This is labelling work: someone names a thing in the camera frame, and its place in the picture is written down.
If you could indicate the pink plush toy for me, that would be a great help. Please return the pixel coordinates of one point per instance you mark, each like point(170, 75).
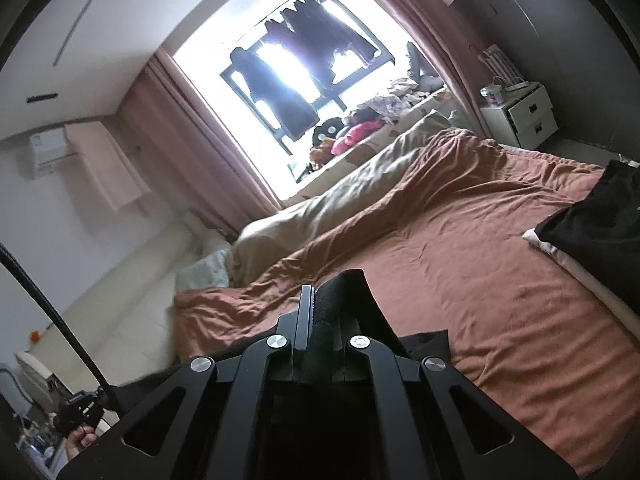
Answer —
point(352, 137)

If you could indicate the pink curtain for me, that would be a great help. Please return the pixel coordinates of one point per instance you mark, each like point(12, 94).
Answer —
point(200, 135)
point(425, 20)

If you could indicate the hanging cream cloth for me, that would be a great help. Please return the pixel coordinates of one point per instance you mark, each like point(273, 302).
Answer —
point(107, 165)

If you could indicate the pale green pillow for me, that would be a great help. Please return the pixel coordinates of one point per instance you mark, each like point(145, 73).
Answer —
point(205, 270)

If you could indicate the small cup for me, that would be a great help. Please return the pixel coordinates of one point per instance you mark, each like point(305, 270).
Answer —
point(491, 95)

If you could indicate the white power strip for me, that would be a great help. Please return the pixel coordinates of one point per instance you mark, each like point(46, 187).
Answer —
point(520, 86)

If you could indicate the folded cream blanket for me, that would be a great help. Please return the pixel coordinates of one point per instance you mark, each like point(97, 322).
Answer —
point(600, 285)

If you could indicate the hanging dark garment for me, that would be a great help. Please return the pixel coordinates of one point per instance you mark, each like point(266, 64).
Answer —
point(280, 95)

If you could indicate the pile of clothes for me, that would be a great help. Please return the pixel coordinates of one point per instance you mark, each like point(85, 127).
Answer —
point(400, 95)

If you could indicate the pink striped bag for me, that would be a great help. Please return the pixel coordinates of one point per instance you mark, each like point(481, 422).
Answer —
point(500, 65)

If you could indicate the small orange toy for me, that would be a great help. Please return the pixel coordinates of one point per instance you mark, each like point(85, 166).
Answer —
point(35, 335)

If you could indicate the cream padded headboard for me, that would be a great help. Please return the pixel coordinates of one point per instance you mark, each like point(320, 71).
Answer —
point(140, 285)

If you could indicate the brown plush toy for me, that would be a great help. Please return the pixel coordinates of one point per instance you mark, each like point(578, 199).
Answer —
point(320, 155)

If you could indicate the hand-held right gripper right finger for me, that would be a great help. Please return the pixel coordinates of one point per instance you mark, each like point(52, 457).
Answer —
point(382, 362)

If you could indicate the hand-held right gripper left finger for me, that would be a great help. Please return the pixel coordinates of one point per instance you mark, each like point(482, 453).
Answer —
point(302, 310)

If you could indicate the black clamp mount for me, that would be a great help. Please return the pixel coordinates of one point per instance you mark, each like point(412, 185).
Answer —
point(77, 410)

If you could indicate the brown bed blanket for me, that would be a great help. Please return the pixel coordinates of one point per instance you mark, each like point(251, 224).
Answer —
point(475, 260)

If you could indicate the black jacket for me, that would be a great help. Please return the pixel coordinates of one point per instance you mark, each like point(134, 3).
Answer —
point(345, 305)

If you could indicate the white nightstand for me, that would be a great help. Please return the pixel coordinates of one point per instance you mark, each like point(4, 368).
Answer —
point(525, 115)

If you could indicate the hanging dark garments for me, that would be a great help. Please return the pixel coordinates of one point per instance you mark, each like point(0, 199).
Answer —
point(325, 25)

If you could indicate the grey wardrobe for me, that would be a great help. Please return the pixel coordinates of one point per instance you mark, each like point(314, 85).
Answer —
point(575, 35)

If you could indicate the white air conditioner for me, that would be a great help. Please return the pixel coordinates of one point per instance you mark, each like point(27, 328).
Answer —
point(50, 150)

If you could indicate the folded black clothes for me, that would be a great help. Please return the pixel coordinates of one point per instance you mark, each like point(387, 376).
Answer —
point(600, 230)

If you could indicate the hanging dark clothes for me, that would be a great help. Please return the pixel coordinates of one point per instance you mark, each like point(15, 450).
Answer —
point(335, 100)

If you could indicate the person's left hand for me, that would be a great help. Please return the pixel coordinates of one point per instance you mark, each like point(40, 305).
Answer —
point(80, 442)

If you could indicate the beige duvet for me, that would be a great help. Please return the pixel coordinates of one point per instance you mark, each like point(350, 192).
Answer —
point(325, 210)

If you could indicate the black plush toy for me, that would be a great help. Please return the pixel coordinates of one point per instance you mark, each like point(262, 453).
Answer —
point(327, 130)

